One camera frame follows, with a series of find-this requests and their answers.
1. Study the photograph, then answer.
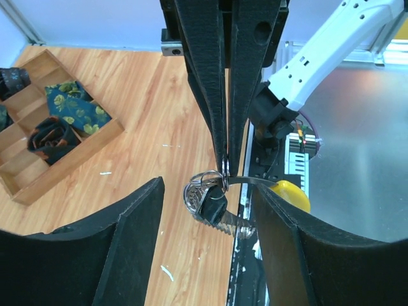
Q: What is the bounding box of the green patterned rolled tie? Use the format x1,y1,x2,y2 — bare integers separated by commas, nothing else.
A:
0,105,13,131

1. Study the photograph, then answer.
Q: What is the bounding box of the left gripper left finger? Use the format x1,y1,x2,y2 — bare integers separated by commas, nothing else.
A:
1,177,164,305

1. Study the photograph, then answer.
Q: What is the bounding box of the wooden compartment tray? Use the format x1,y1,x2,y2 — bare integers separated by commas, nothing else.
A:
1,50,124,205

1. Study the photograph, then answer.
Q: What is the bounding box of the dark rolled tie top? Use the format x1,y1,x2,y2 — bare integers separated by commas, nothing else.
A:
1,67,31,101

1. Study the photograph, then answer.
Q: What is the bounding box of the key with black tag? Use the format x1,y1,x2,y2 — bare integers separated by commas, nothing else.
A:
199,186,228,226

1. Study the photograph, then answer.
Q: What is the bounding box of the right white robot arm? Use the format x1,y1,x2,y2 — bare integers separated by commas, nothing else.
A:
161,1,407,177

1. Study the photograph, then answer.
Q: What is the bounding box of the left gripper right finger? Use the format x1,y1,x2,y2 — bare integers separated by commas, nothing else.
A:
252,186,407,305

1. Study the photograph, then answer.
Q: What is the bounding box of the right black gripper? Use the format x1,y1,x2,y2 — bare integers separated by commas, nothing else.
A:
159,0,289,176

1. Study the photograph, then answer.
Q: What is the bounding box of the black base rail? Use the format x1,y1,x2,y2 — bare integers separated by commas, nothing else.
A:
226,120,316,306

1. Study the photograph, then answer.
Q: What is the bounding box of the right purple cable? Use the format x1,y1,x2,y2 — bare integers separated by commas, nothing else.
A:
298,110,323,150

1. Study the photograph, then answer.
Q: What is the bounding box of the blue yellow leaf tie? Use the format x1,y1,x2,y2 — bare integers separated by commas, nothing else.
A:
44,81,112,135

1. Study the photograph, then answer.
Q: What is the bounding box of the large keyring with yellow handle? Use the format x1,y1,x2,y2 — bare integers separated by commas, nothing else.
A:
183,168,312,240

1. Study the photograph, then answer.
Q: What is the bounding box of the black orange rolled tie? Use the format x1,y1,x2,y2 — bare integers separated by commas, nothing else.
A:
27,116,80,166

